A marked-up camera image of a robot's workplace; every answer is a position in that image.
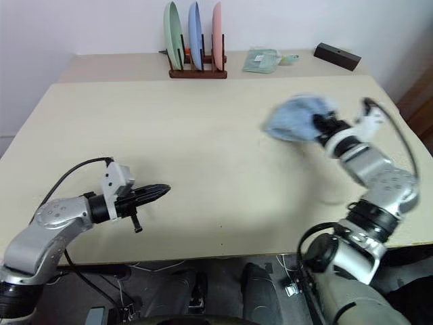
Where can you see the brown wooden furniture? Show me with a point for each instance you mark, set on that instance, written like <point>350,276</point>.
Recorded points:
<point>417,108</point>

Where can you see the blue cloth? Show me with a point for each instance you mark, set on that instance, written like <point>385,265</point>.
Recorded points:
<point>291,120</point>

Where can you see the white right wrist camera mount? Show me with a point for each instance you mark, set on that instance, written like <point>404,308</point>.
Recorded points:
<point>368,123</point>

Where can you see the green plate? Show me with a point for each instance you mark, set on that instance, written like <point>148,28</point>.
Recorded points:
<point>172,37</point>

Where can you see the green packaged cloth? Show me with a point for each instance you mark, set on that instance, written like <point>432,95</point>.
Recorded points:
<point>260,61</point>

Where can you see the black rectangular box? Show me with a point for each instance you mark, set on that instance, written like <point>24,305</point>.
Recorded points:
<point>336,55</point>

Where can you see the blue plate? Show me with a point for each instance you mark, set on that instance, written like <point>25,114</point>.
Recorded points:
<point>195,37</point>

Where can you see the brown wooden plate rack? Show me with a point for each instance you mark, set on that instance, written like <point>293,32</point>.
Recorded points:
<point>198,74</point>

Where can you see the pink plate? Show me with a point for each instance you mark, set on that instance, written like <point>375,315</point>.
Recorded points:
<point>218,37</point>

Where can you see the grey box under table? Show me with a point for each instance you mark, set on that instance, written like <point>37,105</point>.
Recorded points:
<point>96,316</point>

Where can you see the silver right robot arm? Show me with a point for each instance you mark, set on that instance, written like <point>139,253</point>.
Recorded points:
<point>372,166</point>

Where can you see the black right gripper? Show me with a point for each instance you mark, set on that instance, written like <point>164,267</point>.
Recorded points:
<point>326,124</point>

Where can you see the small light green item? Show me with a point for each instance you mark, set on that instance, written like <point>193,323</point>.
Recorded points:
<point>289,59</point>

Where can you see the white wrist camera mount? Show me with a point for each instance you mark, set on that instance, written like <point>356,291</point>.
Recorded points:
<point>368,123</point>
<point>115,179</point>

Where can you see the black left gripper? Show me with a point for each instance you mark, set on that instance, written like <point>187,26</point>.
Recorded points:
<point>126,204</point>

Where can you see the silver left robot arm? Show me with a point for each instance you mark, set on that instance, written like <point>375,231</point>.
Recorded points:
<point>44,230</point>

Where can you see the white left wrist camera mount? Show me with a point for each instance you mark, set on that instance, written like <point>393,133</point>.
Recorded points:
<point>115,179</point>

